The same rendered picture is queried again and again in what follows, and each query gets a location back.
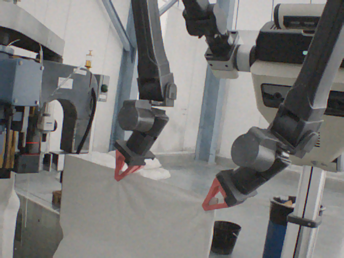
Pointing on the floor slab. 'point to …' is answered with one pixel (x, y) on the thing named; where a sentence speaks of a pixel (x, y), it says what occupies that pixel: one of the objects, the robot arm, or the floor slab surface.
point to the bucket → (224, 237)
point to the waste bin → (279, 224)
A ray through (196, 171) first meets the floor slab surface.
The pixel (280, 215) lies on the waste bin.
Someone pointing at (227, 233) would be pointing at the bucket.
